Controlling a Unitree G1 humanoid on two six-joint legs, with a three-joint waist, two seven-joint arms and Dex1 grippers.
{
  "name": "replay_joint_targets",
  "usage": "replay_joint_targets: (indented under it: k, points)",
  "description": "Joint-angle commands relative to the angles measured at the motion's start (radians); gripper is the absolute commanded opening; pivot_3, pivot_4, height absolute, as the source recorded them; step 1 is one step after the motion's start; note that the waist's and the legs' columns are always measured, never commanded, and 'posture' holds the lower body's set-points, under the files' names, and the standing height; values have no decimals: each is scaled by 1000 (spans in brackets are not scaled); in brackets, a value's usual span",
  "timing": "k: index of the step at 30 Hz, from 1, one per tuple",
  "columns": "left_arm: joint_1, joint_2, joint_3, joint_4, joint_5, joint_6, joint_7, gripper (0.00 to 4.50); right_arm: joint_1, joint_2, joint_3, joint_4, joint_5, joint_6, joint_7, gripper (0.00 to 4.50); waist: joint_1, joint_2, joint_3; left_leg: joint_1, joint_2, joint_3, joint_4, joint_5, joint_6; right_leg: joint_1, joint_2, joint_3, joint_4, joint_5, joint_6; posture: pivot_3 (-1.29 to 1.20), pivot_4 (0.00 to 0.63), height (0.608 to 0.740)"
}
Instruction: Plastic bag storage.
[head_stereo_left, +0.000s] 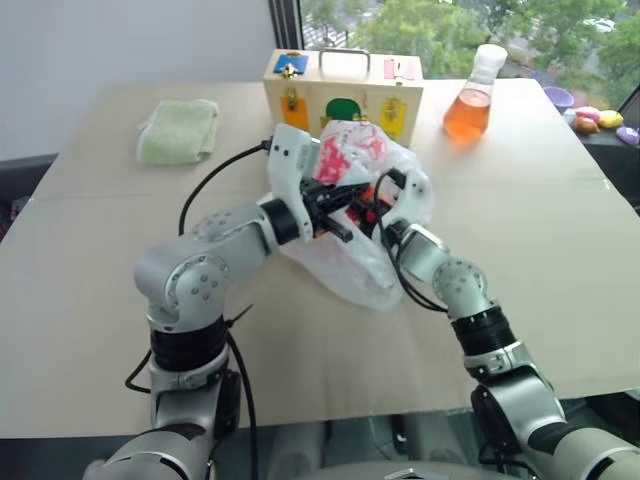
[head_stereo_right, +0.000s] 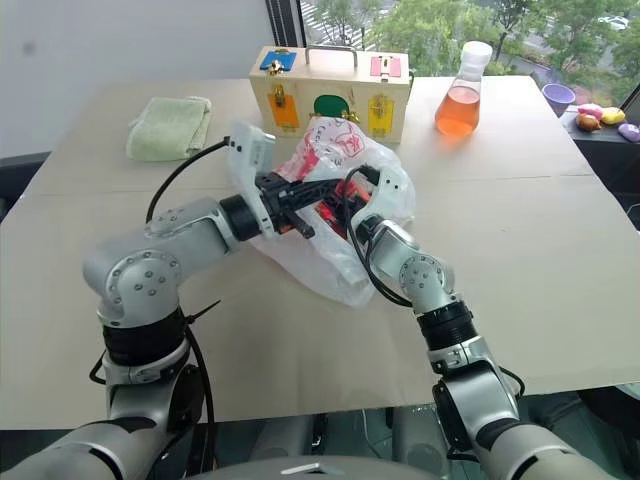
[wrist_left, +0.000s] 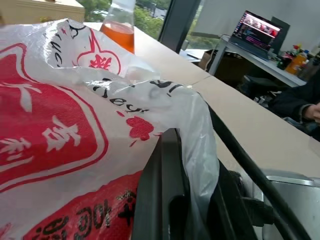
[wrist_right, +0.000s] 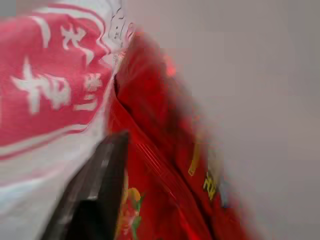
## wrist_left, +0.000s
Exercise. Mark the orange juice bottle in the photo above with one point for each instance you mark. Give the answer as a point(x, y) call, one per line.
point(296, 62)

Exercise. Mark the white office desk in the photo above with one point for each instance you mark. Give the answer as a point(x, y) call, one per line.
point(270, 65)

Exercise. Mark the brown cardboard box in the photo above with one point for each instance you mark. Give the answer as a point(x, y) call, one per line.
point(208, 58)

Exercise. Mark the black computer monitor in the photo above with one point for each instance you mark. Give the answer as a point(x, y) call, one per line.
point(282, 35)

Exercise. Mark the open laptop with lit screen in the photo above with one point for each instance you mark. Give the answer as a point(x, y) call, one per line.
point(257, 32)

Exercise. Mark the person in dark jacket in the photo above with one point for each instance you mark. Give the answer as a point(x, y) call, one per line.
point(292, 100)

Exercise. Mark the black office chair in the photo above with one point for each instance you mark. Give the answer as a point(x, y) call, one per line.
point(262, 85)

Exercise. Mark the white red-printed plastic bag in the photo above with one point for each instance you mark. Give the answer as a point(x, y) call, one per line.
point(75, 130)

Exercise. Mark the bystander bare hand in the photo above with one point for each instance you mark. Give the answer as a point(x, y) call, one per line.
point(314, 112)

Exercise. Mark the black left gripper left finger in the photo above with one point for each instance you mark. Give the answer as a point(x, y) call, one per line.
point(160, 190)

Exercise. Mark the dark window frame pillar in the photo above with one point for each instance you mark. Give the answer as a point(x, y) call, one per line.
point(178, 22)

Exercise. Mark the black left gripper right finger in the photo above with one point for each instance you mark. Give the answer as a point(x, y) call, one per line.
point(225, 220)

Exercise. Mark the clear bottle with orange drink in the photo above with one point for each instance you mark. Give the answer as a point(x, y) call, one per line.
point(120, 35)

